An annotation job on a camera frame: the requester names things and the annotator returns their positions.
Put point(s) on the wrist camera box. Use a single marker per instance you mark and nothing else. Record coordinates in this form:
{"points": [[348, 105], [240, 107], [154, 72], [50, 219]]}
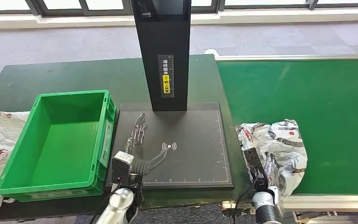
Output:
{"points": [[254, 164], [122, 167]]}

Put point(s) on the black inbound scanner machine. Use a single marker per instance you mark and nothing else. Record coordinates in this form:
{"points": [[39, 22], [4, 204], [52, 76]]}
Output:
{"points": [[191, 160]]}

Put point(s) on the white window sill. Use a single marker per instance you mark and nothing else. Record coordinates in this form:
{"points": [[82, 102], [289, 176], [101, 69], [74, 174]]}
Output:
{"points": [[259, 17]]}

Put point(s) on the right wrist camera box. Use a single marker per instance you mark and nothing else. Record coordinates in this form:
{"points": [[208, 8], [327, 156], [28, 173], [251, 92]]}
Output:
{"points": [[254, 164]]}

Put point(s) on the dark window frame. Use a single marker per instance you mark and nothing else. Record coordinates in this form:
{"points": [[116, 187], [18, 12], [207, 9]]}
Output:
{"points": [[61, 6]]}

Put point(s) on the green plastic crate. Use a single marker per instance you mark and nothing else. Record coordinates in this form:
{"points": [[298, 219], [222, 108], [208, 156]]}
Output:
{"points": [[58, 139]]}

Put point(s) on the flat white bag red print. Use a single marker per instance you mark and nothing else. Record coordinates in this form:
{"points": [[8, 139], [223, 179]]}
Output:
{"points": [[0, 139]]}

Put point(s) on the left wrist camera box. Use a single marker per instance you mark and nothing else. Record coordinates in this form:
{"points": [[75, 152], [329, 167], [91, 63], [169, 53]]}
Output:
{"points": [[122, 167]]}

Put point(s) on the aluminium conveyor frame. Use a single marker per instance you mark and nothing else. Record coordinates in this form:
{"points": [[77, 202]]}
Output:
{"points": [[321, 202]]}

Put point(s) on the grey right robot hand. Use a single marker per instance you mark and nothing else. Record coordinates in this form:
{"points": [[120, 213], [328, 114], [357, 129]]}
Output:
{"points": [[273, 173]]}

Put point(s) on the green conveyor belt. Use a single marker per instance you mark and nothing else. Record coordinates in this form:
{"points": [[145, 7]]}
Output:
{"points": [[305, 92]]}

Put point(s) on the dark green table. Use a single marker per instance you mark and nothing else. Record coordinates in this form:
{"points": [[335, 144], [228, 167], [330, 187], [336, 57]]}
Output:
{"points": [[74, 74]]}

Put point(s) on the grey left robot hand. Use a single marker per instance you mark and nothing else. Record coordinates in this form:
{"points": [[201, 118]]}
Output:
{"points": [[137, 165]]}

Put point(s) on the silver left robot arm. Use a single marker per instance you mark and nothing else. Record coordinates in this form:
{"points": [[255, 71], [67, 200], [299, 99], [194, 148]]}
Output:
{"points": [[117, 204]]}

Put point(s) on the white parcel bag black print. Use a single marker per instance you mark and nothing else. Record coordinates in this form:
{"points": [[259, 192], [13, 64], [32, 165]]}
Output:
{"points": [[277, 139]]}

